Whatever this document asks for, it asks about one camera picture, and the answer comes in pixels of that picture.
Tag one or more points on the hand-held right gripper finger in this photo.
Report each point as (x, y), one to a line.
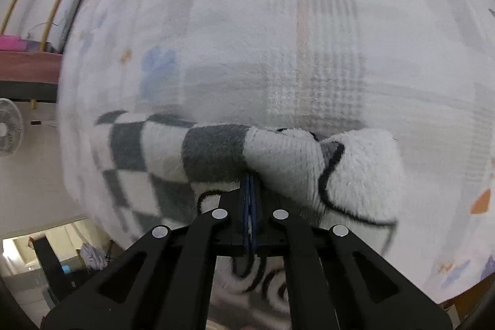
(254, 214)
(246, 214)

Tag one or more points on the grey white checkered garment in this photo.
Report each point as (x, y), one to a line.
(286, 160)

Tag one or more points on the bed with floral sheet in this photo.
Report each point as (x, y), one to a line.
(309, 24)

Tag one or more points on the black stand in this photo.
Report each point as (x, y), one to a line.
(54, 268)

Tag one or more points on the white standing fan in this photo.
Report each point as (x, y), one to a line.
(8, 129)

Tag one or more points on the dark red shelf board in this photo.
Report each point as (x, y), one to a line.
(27, 71)

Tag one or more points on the pink cloth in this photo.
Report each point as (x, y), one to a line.
(15, 43)

